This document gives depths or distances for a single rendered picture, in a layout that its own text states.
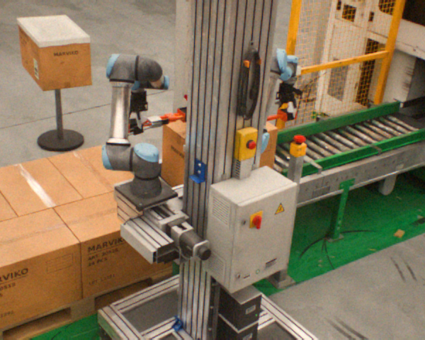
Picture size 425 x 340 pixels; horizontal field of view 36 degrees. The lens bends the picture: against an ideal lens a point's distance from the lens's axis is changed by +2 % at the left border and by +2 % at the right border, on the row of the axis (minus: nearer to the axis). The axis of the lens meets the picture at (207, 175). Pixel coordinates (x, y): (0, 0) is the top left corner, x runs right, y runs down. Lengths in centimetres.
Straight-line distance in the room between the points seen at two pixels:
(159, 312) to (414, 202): 254
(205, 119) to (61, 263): 131
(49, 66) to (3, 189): 142
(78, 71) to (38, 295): 220
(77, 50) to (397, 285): 294
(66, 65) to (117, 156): 237
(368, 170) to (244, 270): 192
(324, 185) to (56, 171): 176
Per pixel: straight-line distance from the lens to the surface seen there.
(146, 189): 305
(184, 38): 485
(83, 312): 395
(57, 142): 582
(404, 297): 440
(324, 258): 456
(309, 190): 429
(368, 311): 422
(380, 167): 473
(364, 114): 527
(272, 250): 300
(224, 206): 276
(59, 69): 529
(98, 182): 417
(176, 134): 389
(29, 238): 370
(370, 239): 486
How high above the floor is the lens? 266
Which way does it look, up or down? 30 degrees down
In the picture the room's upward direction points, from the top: 4 degrees clockwise
